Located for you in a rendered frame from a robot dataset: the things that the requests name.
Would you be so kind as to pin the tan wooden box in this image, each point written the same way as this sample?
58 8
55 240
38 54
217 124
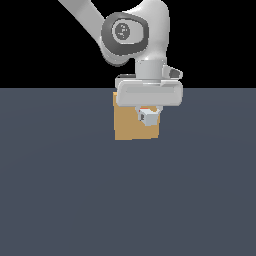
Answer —
128 123

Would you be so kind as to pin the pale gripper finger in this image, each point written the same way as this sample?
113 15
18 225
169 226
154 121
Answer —
156 117
141 114

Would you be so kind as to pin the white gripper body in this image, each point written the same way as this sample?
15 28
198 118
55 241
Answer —
150 93

